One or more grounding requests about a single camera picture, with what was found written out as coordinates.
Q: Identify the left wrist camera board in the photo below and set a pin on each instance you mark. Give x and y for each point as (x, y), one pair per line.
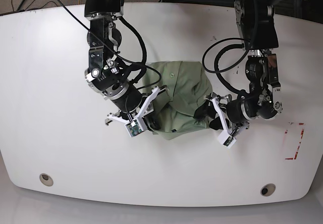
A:
(225, 139)

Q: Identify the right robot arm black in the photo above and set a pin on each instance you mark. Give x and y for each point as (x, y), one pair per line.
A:
(108, 73)

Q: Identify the red tape rectangle marking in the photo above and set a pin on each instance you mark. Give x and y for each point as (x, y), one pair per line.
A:
(292, 140)

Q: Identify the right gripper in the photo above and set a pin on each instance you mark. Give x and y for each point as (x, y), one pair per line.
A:
(134, 105)

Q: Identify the green t-shirt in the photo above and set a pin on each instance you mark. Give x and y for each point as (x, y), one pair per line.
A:
(187, 85)

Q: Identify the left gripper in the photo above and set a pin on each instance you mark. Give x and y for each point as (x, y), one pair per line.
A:
(213, 107)

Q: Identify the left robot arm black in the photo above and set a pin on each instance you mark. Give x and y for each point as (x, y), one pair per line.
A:
(255, 22)

